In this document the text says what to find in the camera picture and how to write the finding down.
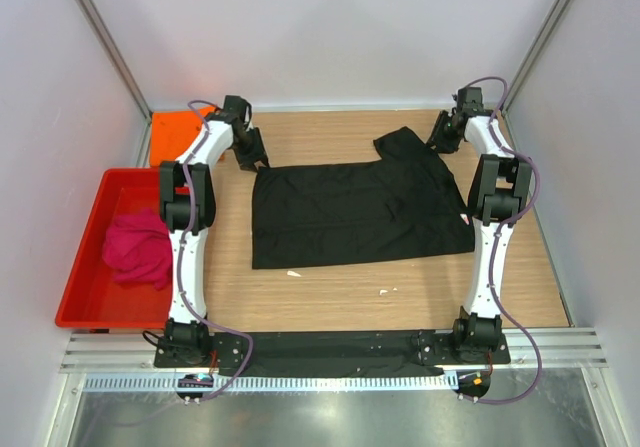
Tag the folded orange t shirt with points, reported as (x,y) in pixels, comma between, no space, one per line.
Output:
(174,136)

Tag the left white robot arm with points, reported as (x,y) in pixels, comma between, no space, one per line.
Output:
(187,207)

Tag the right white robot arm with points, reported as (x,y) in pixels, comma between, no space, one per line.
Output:
(497,199)

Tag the black t shirt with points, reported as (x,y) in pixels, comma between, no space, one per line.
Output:
(406,204)

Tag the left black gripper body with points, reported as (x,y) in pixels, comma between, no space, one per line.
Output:
(251,142)

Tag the right aluminium corner post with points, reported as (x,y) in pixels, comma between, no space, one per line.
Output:
(551,23)

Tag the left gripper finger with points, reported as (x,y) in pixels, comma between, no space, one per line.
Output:
(262,159)
(246,162)

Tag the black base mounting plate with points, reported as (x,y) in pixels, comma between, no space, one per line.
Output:
(306,350)

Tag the crumpled pink t shirt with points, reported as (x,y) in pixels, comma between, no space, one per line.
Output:
(137,249)

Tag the red plastic bin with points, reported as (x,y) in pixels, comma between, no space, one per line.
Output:
(92,300)

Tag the left aluminium corner post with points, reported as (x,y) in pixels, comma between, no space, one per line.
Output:
(101,31)

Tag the aluminium rail profile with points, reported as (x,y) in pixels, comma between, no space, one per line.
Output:
(128,352)

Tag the aluminium corner post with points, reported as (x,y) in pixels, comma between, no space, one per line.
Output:
(551,23)
(101,31)

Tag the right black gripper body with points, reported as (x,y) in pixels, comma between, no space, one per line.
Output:
(450,138)

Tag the slotted white cable duct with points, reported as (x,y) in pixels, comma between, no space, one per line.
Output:
(198,382)

